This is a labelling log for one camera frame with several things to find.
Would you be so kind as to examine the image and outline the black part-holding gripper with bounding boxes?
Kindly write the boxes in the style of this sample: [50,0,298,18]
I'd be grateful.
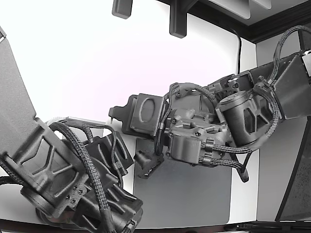
[84,131,135,177]

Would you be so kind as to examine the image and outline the black gripper oval recess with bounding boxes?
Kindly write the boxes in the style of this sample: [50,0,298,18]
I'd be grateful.
[108,93,168,140]

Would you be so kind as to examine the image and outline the black robot arm with gripper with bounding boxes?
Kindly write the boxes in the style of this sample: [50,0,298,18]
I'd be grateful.
[165,24,311,183]

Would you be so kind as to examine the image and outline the grey mat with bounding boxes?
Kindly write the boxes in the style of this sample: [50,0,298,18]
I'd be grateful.
[133,137,233,224]

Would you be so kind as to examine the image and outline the white foam panel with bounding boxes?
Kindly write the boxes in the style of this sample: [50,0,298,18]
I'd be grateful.
[208,0,251,20]

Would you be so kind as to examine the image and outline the dark mesh panel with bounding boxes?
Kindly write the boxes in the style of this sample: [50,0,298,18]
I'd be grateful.
[275,132,311,222]

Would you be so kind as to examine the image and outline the braided black arm cable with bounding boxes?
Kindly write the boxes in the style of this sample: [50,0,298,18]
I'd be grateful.
[47,121,117,233]
[266,25,307,84]

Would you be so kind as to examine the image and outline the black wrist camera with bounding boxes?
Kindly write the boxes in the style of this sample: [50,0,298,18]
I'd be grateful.
[135,150,165,180]

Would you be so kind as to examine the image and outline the black frame beam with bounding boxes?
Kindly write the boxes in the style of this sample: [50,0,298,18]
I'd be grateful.
[155,0,311,44]

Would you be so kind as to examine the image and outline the black table edge rail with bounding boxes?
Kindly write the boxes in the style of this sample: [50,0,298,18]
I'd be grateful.
[0,217,311,233]

